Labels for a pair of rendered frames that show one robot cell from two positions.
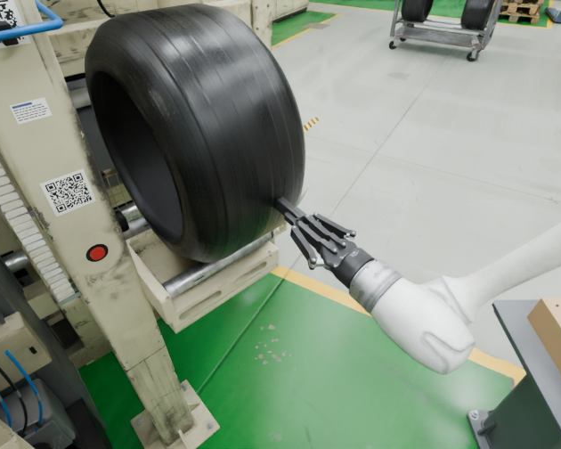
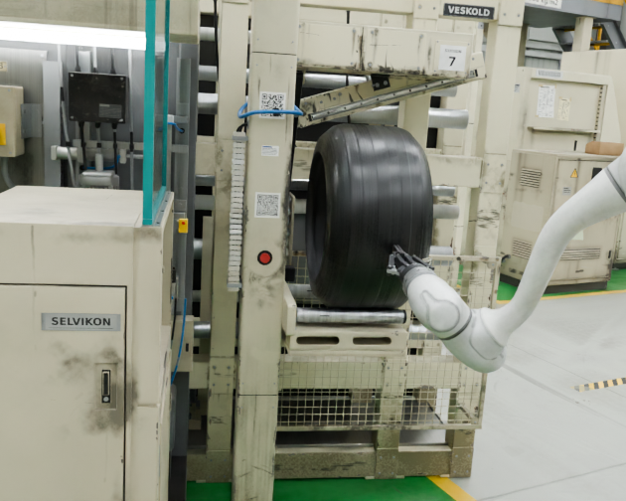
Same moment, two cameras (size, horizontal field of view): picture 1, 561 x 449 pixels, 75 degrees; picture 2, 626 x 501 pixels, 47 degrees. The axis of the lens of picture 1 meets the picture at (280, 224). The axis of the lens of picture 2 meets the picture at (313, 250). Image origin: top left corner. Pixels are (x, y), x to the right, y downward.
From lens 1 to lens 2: 142 cm
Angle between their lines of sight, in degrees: 41
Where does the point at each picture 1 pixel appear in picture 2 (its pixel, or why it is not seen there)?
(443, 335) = (433, 291)
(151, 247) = not seen: hidden behind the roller
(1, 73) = (265, 129)
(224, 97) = (372, 163)
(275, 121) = (403, 187)
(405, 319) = (417, 285)
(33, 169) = (256, 182)
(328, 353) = not seen: outside the picture
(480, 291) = (503, 312)
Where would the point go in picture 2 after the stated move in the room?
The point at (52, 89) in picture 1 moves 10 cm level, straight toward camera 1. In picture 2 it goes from (284, 143) to (281, 145)
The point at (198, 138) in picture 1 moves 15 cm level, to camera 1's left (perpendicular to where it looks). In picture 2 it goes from (346, 179) to (301, 173)
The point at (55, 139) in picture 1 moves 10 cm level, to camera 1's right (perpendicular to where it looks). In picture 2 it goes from (274, 170) to (302, 173)
